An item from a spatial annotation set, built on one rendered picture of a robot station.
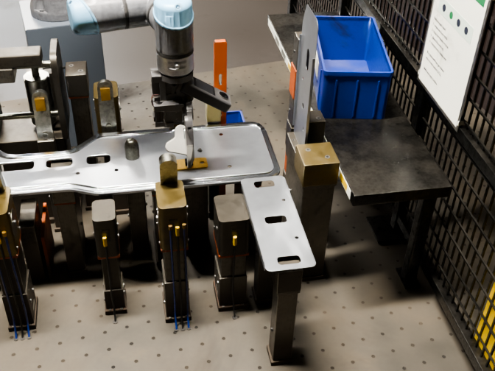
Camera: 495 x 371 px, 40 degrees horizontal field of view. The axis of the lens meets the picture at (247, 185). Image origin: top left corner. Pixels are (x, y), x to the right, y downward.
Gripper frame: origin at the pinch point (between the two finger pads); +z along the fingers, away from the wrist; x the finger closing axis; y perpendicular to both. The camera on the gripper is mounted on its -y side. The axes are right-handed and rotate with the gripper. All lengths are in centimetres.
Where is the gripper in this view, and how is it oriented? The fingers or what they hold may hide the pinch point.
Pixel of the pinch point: (188, 148)
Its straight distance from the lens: 154.4
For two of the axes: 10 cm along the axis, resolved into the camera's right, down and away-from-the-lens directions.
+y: -9.8, 0.9, -1.6
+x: 1.8, 6.2, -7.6
